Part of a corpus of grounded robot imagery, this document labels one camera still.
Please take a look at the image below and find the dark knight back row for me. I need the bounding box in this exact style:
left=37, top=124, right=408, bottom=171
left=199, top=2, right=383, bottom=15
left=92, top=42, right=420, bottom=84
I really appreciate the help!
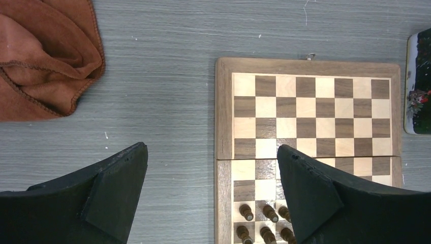
left=260, top=226, right=277, bottom=244

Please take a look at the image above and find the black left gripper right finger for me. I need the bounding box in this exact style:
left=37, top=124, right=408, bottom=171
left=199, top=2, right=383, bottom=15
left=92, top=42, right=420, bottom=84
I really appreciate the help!
left=277, top=144, right=430, bottom=243

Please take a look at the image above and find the gold metal tin tray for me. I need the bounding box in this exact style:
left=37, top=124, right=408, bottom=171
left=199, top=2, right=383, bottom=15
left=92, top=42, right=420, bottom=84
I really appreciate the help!
left=404, top=28, right=430, bottom=135

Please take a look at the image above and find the dark rook back row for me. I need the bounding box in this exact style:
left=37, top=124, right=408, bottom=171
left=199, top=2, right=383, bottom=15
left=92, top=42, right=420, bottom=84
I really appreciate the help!
left=236, top=226, right=253, bottom=244

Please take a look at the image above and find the wooden chessboard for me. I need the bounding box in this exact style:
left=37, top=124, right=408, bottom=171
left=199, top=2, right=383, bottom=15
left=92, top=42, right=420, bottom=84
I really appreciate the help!
left=214, top=57, right=403, bottom=243

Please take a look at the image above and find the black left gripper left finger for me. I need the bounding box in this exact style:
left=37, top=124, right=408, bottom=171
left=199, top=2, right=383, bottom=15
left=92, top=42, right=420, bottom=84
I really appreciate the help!
left=1, top=142, right=148, bottom=243

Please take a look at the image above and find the dark bishop back row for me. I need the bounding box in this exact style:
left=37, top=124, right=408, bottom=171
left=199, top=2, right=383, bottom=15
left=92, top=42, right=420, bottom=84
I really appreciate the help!
left=280, top=228, right=297, bottom=244

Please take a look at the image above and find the dark pawn far left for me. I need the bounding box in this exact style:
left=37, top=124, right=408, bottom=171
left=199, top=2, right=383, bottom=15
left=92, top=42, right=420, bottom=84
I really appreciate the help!
left=239, top=204, right=254, bottom=221

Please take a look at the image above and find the dark pawn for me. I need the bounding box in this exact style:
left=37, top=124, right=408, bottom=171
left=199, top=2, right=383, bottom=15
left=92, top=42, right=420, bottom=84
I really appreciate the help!
left=278, top=206, right=292, bottom=223
left=239, top=204, right=254, bottom=221
left=262, top=204, right=279, bottom=223

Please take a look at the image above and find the brown cloth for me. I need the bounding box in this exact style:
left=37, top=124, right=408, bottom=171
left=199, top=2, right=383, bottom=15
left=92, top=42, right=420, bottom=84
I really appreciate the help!
left=1, top=0, right=106, bottom=121

